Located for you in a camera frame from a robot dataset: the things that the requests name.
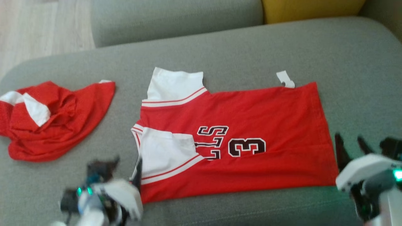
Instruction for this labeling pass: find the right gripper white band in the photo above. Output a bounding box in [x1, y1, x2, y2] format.
[334, 132, 399, 221]

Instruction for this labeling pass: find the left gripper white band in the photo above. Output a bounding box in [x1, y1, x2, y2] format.
[94, 156, 144, 221]

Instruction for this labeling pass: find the red shorts white trim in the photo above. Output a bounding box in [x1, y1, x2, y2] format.
[0, 80, 116, 162]

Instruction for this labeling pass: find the red white basketball jersey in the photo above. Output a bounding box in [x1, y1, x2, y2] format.
[131, 67, 339, 204]

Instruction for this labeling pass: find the yellow sofa back cushion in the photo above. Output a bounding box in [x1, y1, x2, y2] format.
[262, 0, 367, 24]

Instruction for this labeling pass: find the grey fabric sofa ottoman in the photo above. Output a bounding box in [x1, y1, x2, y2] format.
[0, 16, 402, 226]

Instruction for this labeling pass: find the black cable teal connector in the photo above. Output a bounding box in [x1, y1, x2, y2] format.
[85, 174, 102, 189]

